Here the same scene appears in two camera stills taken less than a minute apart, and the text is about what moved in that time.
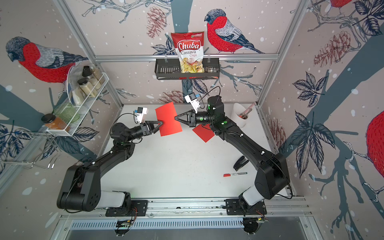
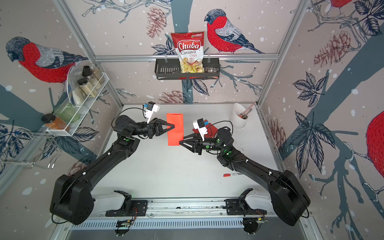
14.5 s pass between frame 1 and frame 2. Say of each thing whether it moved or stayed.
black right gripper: moved
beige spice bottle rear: stayed
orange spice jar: stayed
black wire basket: stayed
